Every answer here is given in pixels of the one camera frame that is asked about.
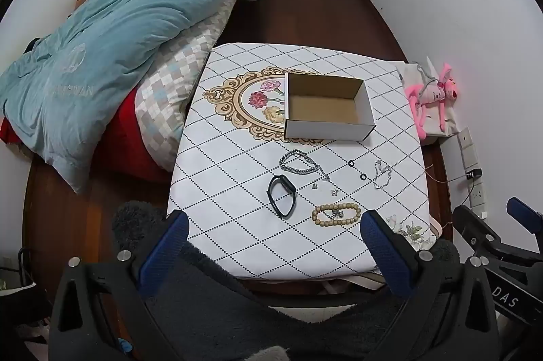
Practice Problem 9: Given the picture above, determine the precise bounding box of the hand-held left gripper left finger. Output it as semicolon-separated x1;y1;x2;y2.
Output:
49;210;190;361

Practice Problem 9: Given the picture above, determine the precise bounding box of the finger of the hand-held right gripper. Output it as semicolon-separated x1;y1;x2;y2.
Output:
452;205;510;260
498;196;543;255

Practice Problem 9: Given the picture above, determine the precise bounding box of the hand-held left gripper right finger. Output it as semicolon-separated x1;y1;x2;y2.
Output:
360;209;500;361

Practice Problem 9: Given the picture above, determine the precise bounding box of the wooden bead bracelet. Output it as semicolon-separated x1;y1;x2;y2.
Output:
312;202;362;228

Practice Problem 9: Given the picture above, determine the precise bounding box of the thin silver necklace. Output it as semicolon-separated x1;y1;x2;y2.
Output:
373;159;393;192

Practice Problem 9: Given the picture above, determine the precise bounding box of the black band bracelet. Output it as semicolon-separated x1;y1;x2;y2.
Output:
267;174;298;219

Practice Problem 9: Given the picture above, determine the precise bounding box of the silver chain bracelet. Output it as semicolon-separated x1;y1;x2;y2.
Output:
279;150;332;182

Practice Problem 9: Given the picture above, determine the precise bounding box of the cardboard box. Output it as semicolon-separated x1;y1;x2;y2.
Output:
283;72;377;142

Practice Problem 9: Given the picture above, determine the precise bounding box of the pale pink cloth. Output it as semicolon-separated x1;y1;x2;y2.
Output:
314;272;388;296

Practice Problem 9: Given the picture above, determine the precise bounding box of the dark fleece garment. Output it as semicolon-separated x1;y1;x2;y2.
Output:
112;200;463;361

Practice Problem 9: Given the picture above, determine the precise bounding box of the red bed cloth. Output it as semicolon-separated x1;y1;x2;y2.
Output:
0;87;171;184

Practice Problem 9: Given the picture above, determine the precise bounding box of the pink plush toy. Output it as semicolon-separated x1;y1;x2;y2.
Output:
404;63;459;141

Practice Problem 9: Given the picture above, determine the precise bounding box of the checkered bed sheet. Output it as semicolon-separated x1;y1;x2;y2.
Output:
135;0;238;170

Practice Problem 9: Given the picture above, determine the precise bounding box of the light blue duvet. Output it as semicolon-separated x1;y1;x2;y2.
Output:
0;0;269;194

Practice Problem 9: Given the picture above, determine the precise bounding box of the white wall socket panel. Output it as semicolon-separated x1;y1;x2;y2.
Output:
458;126;478;170
469;183;487;217

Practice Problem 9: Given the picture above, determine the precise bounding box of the thin charger cable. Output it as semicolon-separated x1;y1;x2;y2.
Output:
424;163;476;213

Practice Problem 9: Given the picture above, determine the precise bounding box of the grey wire hanger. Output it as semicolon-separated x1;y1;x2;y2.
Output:
416;63;437;84

